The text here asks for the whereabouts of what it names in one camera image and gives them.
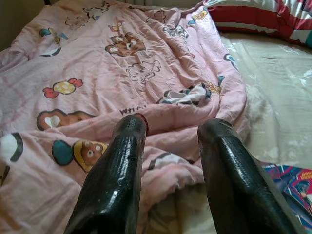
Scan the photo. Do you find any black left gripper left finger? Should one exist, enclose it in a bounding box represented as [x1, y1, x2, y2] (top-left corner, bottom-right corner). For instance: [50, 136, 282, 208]
[63, 114, 148, 234]

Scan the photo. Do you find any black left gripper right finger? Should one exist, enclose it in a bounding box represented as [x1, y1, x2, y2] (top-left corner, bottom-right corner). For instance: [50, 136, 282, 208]
[197, 118, 304, 234]

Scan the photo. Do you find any colourful comic book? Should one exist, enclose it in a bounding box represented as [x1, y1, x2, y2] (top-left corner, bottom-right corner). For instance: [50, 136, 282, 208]
[261, 163, 312, 232]

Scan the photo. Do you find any pink cartoon print quilt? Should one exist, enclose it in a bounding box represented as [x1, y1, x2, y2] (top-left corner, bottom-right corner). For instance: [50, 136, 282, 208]
[0, 0, 247, 234]

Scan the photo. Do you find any red white striped pillow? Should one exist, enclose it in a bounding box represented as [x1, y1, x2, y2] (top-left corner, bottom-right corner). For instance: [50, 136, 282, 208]
[206, 0, 312, 46]

